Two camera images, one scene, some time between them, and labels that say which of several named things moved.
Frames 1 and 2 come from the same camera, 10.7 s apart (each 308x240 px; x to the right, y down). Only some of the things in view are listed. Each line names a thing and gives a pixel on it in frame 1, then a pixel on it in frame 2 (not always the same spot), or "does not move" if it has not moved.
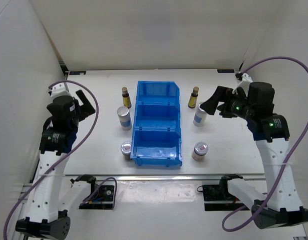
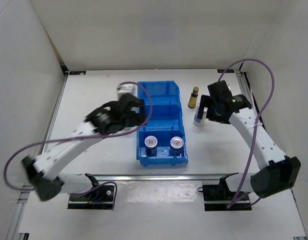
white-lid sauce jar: x=200 y=149 to x=176 y=144
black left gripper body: x=75 y=118 to x=136 y=118
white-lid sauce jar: x=125 y=148 to x=150 y=143
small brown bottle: x=193 y=99 does not move
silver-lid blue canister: x=200 y=118 does not move
